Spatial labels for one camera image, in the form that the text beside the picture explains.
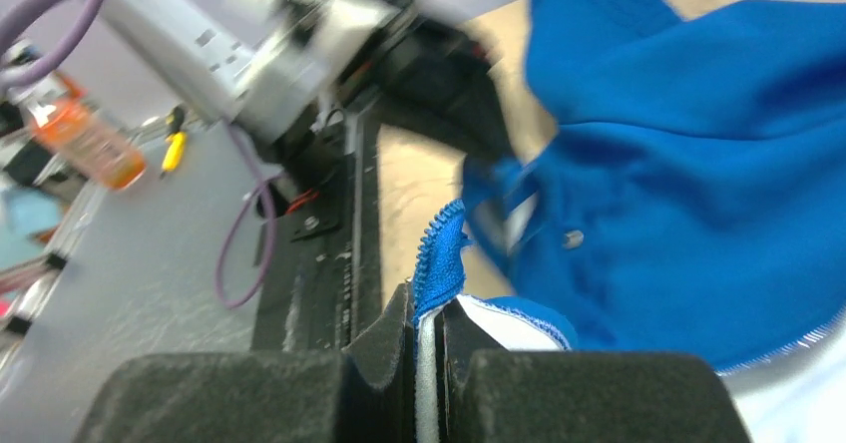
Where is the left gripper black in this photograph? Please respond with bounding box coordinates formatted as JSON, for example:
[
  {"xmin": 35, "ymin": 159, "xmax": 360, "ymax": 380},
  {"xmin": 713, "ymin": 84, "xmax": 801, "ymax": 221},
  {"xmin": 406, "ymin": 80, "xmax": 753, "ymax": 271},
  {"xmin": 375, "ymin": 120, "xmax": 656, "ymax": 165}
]
[{"xmin": 356, "ymin": 11, "xmax": 515, "ymax": 163}]

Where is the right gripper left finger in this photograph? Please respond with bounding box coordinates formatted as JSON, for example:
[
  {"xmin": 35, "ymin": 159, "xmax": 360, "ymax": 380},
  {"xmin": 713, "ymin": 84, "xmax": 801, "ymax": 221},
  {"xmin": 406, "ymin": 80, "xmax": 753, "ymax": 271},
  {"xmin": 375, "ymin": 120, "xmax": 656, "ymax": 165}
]
[{"xmin": 76, "ymin": 284, "xmax": 414, "ymax": 442}]

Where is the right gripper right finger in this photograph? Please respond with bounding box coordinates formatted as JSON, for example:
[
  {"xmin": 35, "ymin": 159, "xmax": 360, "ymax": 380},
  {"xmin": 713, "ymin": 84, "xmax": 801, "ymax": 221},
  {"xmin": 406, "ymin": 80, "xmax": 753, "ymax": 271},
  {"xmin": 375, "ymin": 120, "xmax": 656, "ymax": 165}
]
[{"xmin": 438, "ymin": 302, "xmax": 750, "ymax": 442}]

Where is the blue zip jacket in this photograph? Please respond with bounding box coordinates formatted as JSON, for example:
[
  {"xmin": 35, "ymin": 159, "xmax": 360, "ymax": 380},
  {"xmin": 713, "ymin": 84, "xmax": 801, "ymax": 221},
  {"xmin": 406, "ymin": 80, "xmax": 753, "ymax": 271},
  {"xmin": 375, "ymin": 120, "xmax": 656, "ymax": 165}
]
[{"xmin": 413, "ymin": 0, "xmax": 845, "ymax": 442}]

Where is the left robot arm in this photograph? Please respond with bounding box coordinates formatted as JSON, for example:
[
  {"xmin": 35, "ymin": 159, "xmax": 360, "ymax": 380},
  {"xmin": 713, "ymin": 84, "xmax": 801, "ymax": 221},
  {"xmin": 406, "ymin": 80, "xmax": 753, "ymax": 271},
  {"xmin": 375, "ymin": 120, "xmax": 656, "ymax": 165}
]
[{"xmin": 101, "ymin": 0, "xmax": 514, "ymax": 166}]

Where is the orange bottle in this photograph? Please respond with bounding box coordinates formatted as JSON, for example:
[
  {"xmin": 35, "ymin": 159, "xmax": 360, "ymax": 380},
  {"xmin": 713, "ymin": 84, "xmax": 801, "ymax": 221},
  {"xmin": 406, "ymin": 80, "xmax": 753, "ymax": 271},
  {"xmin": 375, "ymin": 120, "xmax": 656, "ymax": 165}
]
[{"xmin": 10, "ymin": 71, "xmax": 147, "ymax": 191}]

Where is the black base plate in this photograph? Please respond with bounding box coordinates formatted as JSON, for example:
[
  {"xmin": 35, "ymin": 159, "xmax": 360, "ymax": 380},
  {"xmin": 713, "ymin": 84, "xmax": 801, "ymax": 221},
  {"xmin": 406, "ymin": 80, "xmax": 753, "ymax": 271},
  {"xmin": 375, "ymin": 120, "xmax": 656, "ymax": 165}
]
[{"xmin": 250, "ymin": 106, "xmax": 382, "ymax": 351}]

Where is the yellow handled tool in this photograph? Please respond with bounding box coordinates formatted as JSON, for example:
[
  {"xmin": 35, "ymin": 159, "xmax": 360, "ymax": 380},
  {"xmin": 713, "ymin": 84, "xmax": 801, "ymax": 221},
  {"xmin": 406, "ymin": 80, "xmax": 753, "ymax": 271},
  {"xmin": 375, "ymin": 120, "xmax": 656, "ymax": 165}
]
[{"xmin": 160, "ymin": 105, "xmax": 187, "ymax": 179}]

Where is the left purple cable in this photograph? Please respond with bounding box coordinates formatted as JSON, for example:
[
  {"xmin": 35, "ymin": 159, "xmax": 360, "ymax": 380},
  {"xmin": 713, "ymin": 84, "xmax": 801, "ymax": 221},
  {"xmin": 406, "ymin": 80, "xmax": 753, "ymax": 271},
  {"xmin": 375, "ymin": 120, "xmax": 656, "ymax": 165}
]
[{"xmin": 0, "ymin": 0, "xmax": 285, "ymax": 311}]

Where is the aluminium frame rail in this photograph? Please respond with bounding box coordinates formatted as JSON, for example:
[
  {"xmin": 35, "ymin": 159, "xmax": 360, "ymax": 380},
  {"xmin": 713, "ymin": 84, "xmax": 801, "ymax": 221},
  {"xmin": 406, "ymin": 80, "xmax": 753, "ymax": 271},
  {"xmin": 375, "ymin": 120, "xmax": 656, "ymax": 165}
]
[{"xmin": 0, "ymin": 116, "xmax": 167, "ymax": 362}]

